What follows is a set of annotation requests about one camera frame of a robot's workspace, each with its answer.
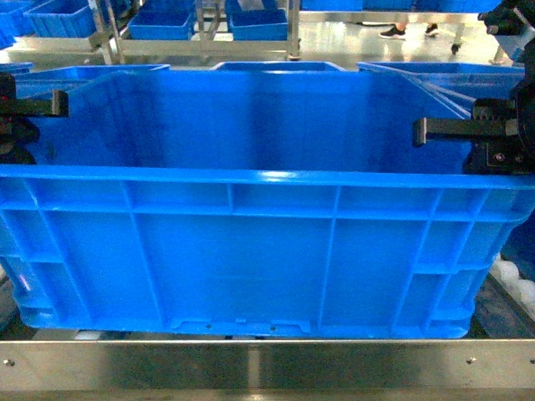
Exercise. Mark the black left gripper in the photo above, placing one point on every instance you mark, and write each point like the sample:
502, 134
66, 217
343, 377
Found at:
17, 131

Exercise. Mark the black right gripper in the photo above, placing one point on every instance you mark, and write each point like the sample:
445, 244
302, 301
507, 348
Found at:
501, 133

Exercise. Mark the large blue plastic crate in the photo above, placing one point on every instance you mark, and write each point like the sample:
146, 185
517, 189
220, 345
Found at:
248, 203

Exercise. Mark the white shelf rollers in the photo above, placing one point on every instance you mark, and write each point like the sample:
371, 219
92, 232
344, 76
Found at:
521, 290

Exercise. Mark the blue bin behind left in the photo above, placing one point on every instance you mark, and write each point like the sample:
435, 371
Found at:
84, 73

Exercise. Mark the blue bin behind right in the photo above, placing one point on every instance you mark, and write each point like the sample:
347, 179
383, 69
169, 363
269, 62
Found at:
456, 85

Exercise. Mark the far blue bin left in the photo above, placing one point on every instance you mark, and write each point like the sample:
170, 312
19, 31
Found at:
61, 19

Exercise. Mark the far blue bin centre-left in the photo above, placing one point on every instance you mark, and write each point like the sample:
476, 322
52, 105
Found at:
149, 25

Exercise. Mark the far blue bin centre-right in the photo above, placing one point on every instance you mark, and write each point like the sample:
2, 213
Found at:
259, 25

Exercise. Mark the stainless steel flow rack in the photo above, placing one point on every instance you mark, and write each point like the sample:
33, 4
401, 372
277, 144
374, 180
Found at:
495, 361

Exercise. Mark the far steel rack frame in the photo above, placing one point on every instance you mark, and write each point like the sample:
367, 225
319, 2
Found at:
112, 42

